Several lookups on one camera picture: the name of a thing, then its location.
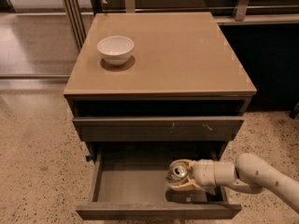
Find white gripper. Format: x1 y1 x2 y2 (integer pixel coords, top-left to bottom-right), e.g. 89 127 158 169
166 159 216 191

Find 7up can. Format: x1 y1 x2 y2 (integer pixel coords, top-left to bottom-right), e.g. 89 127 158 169
166 165 189 182

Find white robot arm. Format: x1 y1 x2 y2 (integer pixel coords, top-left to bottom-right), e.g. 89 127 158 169
166 153 299 213

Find open grey middle drawer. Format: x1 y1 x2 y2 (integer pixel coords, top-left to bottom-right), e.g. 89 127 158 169
77 150 242 220

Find grey drawer cabinet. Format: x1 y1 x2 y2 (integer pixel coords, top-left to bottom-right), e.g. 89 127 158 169
64 12 256 158

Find grey top drawer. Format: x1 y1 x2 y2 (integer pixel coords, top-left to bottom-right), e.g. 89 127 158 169
73 117 244 142

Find blue tape piece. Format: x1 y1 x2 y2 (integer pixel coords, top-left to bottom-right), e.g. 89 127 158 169
85 156 93 162

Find white ceramic bowl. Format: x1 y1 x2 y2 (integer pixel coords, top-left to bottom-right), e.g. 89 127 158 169
97 35 135 66

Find metal railing frame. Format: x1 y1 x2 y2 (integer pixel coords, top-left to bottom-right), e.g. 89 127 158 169
63 0 299 49

